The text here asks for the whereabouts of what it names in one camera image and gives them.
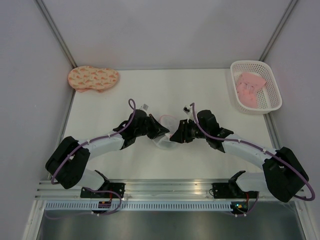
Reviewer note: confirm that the aluminium mounting rail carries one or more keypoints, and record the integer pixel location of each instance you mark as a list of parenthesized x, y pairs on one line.
[(139, 190)]

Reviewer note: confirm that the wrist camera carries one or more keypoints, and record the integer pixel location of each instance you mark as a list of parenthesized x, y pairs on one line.
[(144, 107), (188, 109)]

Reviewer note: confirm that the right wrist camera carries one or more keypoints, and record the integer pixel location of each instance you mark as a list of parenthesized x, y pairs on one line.
[(188, 109)]

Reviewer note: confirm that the left aluminium frame post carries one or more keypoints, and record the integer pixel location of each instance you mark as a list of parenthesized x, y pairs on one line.
[(55, 31)]

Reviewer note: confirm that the right aluminium frame post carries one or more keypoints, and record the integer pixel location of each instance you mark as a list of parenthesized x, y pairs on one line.
[(278, 29)]

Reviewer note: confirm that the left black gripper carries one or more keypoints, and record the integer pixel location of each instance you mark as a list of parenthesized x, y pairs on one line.
[(157, 129)]

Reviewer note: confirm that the pink garment in basket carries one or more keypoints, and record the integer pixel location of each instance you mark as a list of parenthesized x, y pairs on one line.
[(247, 87)]

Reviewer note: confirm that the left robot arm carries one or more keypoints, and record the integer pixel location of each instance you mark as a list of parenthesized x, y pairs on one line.
[(67, 164)]

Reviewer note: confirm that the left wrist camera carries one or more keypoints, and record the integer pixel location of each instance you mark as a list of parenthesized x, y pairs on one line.
[(144, 107)]

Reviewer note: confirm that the aluminium frame post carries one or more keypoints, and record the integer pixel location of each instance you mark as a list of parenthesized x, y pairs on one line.
[(55, 31), (278, 29)]

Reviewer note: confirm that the white slotted cable duct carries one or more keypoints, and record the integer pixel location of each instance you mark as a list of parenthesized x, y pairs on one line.
[(221, 206)]

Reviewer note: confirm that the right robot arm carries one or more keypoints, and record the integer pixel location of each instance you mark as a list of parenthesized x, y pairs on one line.
[(281, 174)]

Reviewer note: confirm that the carrot print fabric pouch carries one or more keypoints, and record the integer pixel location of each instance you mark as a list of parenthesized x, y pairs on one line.
[(85, 78)]

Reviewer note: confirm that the white mesh laundry bag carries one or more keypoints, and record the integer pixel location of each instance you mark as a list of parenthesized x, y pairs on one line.
[(171, 123)]

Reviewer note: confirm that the white plastic basket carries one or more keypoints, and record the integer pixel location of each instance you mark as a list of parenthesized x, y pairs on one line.
[(268, 98)]

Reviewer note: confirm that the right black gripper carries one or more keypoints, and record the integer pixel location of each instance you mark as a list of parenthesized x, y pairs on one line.
[(181, 134)]

